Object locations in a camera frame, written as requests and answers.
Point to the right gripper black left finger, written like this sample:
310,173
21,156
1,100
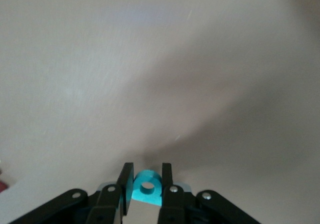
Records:
107,206

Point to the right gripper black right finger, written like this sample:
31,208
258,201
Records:
172,206

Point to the teal foam letter p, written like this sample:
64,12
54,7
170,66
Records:
140,197

